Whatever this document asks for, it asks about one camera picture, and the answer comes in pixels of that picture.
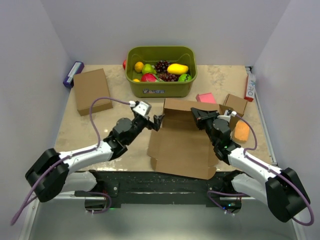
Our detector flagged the purple grapes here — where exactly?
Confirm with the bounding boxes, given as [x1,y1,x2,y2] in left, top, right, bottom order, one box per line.
[154,60,171,74]
[157,73,180,82]

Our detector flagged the olive green plastic bin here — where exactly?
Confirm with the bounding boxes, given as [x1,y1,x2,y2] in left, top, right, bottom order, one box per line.
[125,45,198,98]

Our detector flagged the pink dragon fruit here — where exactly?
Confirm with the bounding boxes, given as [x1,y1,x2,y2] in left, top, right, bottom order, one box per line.
[140,73,160,83]

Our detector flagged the orange sponge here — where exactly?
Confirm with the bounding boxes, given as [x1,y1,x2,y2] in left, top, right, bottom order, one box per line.
[233,120,250,143]

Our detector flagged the upper purple grapes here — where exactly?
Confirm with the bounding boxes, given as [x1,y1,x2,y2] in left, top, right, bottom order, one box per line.
[154,60,171,74]

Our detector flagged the red fruit behind bin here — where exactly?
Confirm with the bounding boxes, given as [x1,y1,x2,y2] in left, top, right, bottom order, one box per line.
[122,59,127,70]

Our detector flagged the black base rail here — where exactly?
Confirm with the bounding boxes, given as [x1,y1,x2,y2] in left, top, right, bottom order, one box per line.
[75,170,242,213]

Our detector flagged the purple white box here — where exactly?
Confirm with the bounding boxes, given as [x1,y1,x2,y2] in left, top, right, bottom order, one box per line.
[63,61,85,89]

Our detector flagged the closed brown cardboard box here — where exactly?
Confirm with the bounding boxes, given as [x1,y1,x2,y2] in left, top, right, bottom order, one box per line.
[73,68,111,116]

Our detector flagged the red white toothpaste box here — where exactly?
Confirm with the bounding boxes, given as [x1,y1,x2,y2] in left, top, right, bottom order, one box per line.
[244,73,256,102]

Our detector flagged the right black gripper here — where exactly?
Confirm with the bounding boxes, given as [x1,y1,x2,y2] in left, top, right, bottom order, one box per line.
[190,108,220,147]

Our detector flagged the small brown cardboard box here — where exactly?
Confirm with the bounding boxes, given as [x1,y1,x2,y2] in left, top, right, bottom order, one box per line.
[223,93,248,117]

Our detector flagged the green pear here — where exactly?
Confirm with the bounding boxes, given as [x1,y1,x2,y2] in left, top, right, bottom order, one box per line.
[141,63,157,75]

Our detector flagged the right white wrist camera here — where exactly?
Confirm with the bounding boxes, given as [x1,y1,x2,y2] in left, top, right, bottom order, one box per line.
[217,109,237,122]

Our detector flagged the yellow mango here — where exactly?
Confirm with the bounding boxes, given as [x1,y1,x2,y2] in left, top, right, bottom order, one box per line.
[167,63,189,75]

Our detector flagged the orange fruit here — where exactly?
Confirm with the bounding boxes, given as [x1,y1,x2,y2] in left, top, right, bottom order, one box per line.
[134,61,144,73]

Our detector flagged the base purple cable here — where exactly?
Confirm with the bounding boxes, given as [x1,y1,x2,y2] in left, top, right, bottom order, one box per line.
[205,187,243,215]
[84,191,115,215]

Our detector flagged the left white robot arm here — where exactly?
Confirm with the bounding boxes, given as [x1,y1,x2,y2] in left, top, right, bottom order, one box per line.
[25,113,165,203]

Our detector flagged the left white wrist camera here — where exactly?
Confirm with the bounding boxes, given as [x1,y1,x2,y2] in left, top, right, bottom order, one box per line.
[129,100,152,118]

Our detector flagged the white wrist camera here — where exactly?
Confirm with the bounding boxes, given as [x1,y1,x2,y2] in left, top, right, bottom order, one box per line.
[217,109,237,122]
[129,100,152,118]

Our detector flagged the pink sponge block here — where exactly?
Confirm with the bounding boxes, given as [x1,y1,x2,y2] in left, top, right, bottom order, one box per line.
[196,92,217,104]

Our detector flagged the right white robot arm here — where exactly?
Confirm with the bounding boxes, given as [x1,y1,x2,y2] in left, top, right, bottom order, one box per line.
[190,107,315,226]

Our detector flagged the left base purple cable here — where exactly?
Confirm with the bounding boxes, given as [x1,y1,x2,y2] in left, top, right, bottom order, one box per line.
[84,191,115,215]

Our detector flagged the lower purple grapes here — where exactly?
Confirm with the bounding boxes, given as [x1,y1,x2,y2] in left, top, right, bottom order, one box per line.
[157,73,180,82]

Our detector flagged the brown cardboard paper box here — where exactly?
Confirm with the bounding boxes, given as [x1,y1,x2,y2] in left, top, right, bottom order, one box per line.
[147,98,229,180]

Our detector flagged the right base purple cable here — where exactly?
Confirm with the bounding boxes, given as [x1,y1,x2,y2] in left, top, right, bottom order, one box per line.
[205,187,243,215]

